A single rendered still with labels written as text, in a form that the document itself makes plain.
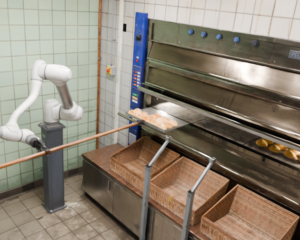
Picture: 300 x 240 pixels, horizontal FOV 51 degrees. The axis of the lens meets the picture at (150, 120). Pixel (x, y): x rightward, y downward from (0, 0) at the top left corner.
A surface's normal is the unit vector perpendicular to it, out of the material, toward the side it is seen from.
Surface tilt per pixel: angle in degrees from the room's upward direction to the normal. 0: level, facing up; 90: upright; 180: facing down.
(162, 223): 90
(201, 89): 70
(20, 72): 90
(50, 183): 90
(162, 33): 90
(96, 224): 0
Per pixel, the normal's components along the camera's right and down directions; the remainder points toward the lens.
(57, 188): 0.69, 0.31
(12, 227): 0.08, -0.93
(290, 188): -0.66, -0.14
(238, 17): -0.73, 0.19
